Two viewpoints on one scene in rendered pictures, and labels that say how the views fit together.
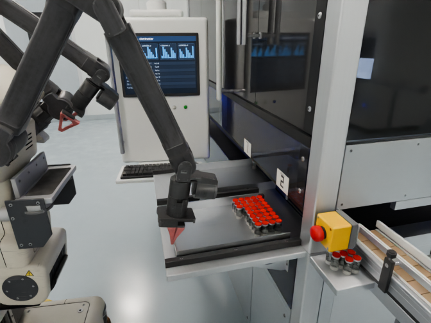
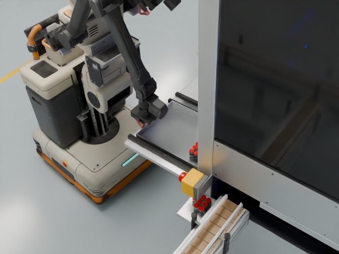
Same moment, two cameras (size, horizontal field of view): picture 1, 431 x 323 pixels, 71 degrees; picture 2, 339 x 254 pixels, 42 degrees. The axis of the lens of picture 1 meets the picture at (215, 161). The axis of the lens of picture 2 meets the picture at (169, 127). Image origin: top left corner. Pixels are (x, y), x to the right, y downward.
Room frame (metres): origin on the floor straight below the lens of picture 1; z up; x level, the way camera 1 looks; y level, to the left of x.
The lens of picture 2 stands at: (0.02, -1.03, 2.28)
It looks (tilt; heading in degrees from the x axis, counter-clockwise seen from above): 46 degrees down; 54
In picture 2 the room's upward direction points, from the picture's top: 4 degrees counter-clockwise
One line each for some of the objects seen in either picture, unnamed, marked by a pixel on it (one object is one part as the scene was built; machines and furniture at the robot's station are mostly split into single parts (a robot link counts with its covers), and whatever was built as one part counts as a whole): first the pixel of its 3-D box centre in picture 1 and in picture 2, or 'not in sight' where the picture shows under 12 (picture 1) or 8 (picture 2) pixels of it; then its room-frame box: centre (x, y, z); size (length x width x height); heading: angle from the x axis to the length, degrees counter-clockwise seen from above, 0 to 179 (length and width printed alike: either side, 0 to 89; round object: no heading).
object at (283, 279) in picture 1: (218, 165); not in sight; (1.72, -0.02, 0.73); 1.98 x 0.01 x 0.25; 14
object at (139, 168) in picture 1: (161, 169); not in sight; (1.46, 0.28, 0.82); 0.40 x 0.14 x 0.02; 97
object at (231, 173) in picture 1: (226, 175); not in sight; (1.20, -0.05, 0.90); 0.34 x 0.26 x 0.04; 104
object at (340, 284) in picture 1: (345, 270); (201, 211); (0.64, -0.35, 0.87); 0.14 x 0.13 x 0.02; 104
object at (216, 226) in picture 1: (223, 222); (185, 134); (0.84, -0.02, 0.90); 0.34 x 0.26 x 0.04; 104
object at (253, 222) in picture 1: (249, 216); (202, 142); (0.86, -0.11, 0.90); 0.18 x 0.02 x 0.05; 14
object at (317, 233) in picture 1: (319, 232); (184, 178); (0.64, -0.26, 0.99); 0.04 x 0.04 x 0.04; 14
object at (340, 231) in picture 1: (335, 230); (194, 183); (0.65, -0.30, 0.99); 0.08 x 0.07 x 0.07; 104
